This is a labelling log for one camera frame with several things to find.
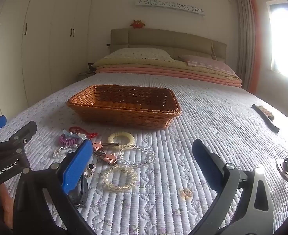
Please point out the beige padded headboard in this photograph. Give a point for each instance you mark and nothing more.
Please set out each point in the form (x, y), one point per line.
(174, 43)

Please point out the black comb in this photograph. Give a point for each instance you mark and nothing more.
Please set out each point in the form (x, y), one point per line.
(266, 119)

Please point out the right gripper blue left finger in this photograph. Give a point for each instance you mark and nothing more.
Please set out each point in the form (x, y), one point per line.
(68, 187)

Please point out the brown wicker basket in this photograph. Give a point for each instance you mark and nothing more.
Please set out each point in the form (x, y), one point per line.
(138, 107)

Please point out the pink pillow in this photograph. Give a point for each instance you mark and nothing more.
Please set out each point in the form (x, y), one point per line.
(197, 61)

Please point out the white wardrobe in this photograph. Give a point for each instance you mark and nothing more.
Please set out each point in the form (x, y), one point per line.
(43, 48)

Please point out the window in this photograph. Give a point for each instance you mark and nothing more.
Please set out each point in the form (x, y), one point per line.
(278, 18)

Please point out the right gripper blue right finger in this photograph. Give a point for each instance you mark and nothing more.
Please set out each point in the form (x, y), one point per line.
(254, 212)

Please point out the white floral pillow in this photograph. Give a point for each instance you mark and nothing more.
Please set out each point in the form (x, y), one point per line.
(141, 53)

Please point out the pink star hair clip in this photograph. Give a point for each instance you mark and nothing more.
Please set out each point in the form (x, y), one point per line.
(100, 145)
(110, 159)

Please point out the white carved wall ornament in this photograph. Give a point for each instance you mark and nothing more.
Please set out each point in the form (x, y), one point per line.
(170, 5)

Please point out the small silver black pendant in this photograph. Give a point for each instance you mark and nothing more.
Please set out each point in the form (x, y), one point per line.
(89, 170)

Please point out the white quilted bedspread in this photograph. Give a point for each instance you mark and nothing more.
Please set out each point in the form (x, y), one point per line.
(171, 194)

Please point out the translucent blue bow clip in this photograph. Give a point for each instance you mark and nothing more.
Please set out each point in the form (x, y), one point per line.
(70, 134)

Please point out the folded yellow pink blankets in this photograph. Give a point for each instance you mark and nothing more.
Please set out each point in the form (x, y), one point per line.
(178, 69)

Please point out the orange plush toy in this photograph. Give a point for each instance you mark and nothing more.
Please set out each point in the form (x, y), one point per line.
(137, 24)

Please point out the striped orange curtain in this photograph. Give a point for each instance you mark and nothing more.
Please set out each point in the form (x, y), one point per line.
(249, 44)

